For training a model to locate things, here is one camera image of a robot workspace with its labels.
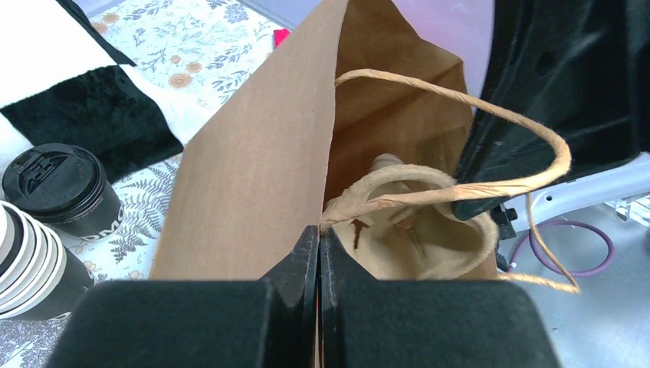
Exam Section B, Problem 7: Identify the floral table mat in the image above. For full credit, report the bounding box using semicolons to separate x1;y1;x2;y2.
0;0;296;368

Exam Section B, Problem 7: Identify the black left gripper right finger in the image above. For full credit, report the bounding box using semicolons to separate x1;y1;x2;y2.
320;230;559;367

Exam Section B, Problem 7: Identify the black cup lid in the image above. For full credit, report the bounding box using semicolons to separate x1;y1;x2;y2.
2;143;107;224

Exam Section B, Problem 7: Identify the stack of paper cups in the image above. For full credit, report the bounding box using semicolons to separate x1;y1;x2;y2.
1;201;94;320

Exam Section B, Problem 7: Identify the brown cardboard cup carrier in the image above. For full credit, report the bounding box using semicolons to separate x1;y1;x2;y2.
319;153;499;280

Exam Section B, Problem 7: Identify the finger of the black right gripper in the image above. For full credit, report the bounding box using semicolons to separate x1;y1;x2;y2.
451;0;650;222

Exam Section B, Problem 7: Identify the red cloth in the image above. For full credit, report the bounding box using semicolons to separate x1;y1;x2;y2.
273;28;291;48

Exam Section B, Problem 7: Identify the black white checkered pillow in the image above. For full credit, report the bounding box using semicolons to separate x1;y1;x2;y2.
1;1;212;182

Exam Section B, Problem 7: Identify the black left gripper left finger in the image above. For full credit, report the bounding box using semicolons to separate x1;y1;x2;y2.
47;225;319;367

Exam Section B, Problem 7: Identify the brown paper bag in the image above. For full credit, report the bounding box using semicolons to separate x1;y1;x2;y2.
148;0;583;296

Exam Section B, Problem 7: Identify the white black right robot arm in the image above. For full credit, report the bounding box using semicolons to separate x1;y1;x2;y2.
481;1;649;222

